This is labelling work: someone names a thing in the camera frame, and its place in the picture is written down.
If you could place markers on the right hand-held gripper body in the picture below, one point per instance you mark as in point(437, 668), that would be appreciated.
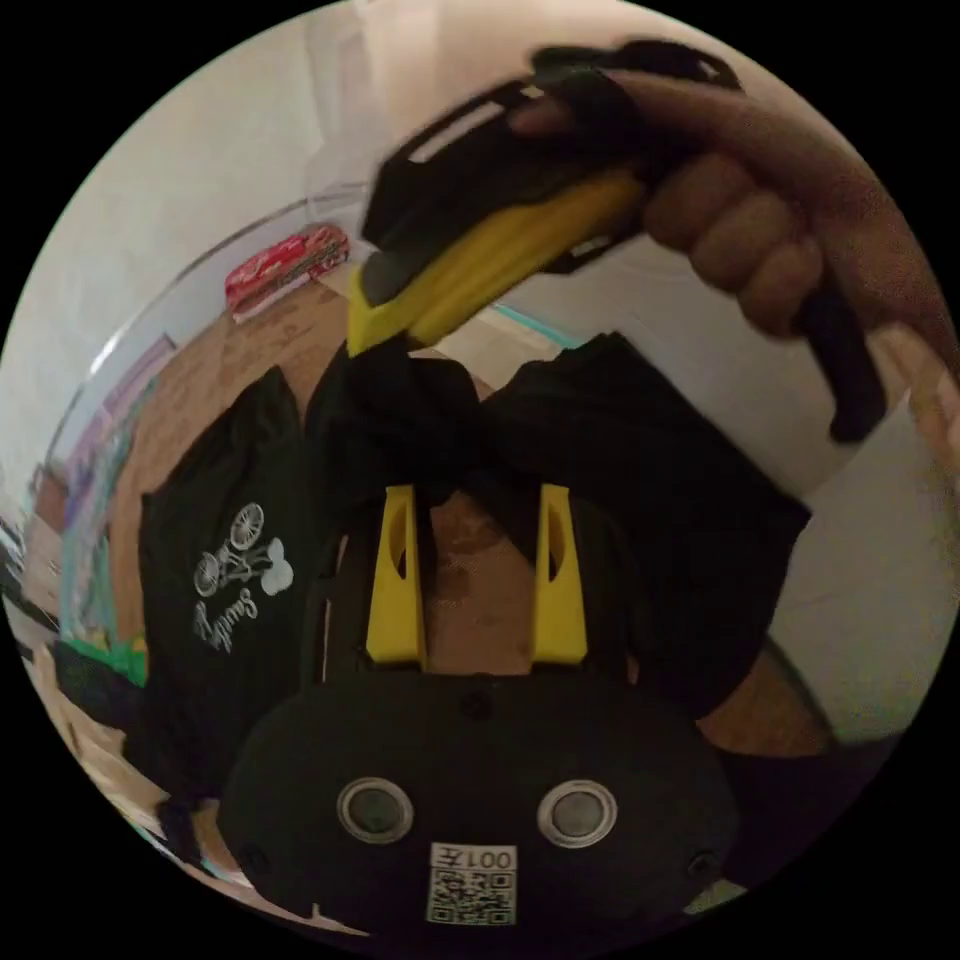
point(480, 161)

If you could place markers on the black t-shirt with white print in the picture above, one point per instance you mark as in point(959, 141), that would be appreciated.
point(645, 465)

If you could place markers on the red patterned bundle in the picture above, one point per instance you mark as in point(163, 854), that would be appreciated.
point(289, 264)

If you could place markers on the person's right hand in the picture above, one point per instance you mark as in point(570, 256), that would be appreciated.
point(739, 225)

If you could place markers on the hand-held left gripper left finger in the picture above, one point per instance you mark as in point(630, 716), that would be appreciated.
point(391, 600)

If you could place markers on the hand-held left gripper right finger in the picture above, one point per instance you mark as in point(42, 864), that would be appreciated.
point(564, 600)

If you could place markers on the bed with woven mat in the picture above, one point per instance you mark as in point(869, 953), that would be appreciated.
point(191, 405)

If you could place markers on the person's right forearm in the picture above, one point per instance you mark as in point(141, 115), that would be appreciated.
point(855, 225)

